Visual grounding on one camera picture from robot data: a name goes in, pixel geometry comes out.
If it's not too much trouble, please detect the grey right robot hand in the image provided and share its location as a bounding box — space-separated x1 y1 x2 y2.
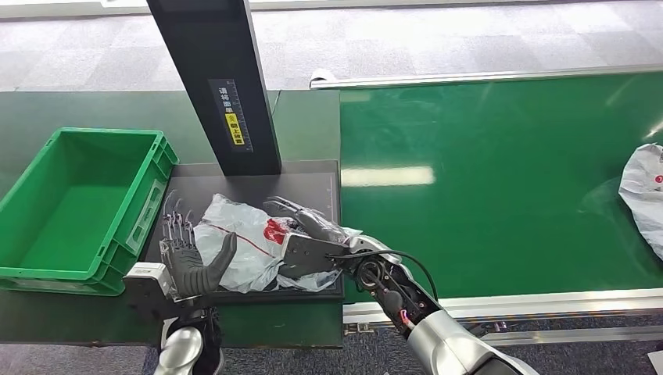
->
263 195 364 251

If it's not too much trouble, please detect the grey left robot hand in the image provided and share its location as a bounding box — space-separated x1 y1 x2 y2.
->
158 190 238 302

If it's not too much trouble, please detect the white package with red print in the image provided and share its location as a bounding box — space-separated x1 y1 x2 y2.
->
192 193 364 295
618 142 663 263

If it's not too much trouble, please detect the black weighing platform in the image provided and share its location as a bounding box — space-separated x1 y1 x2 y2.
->
131 159 346 307

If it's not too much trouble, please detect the green plastic crate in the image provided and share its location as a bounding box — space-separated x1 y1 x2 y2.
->
0 127 181 298

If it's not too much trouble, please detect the black and yellow label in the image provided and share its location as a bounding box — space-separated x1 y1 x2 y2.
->
208 77 256 154

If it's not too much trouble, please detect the black scale column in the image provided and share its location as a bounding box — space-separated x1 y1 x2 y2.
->
145 0 283 177

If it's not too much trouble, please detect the green conveyor belt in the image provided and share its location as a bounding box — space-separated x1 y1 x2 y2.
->
339 71 663 305

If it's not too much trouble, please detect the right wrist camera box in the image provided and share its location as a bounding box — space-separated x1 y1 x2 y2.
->
278 232 349 281

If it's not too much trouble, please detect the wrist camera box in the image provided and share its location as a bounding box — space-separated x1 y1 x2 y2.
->
122 262 178 318
278 232 349 281

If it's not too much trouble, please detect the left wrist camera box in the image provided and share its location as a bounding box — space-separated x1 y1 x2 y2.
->
122 262 178 318

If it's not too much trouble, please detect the thin aluminium conveyor rail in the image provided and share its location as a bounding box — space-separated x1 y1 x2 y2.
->
310 64 663 91

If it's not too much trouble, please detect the wide aluminium conveyor rail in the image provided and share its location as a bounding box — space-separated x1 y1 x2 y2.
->
342 287 663 327

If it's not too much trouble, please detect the low aluminium frame bar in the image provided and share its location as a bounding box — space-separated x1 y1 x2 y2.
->
478 326 663 347

